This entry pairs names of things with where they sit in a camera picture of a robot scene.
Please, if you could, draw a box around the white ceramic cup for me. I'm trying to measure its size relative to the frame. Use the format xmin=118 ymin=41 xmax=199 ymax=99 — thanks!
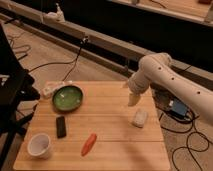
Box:
xmin=27 ymin=133 xmax=52 ymax=159

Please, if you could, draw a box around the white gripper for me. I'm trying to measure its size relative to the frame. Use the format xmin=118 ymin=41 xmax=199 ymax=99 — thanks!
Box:
xmin=127 ymin=71 xmax=150 ymax=106

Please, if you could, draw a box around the black chair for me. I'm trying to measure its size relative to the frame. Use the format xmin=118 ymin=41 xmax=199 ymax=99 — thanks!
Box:
xmin=0 ymin=24 xmax=40 ymax=171

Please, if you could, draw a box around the black cable on floor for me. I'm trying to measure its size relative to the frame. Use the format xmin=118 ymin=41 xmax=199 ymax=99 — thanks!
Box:
xmin=29 ymin=37 xmax=90 ymax=81

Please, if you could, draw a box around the white power strip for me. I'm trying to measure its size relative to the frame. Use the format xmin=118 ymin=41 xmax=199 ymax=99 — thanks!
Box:
xmin=41 ymin=81 xmax=72 ymax=98

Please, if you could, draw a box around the black rectangular block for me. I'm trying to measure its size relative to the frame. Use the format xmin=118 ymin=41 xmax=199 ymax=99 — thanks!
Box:
xmin=56 ymin=116 xmax=66 ymax=138

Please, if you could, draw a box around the black cables right floor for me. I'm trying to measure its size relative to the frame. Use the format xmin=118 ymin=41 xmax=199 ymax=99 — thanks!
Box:
xmin=156 ymin=106 xmax=213 ymax=171

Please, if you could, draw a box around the orange carrot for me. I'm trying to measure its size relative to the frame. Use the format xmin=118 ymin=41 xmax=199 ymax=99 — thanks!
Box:
xmin=81 ymin=134 xmax=97 ymax=156

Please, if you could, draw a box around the green ceramic bowl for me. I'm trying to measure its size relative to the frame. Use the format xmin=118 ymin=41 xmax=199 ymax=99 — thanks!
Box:
xmin=52 ymin=85 xmax=83 ymax=112

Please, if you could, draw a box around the white object on ledge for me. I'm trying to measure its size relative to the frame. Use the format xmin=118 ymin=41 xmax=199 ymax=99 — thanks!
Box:
xmin=46 ymin=4 xmax=65 ymax=22

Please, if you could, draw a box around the blue electronics box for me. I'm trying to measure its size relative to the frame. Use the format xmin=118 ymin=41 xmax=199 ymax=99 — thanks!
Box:
xmin=169 ymin=99 xmax=188 ymax=118

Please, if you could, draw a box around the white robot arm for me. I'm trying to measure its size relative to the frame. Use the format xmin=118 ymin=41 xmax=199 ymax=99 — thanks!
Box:
xmin=127 ymin=53 xmax=213 ymax=125

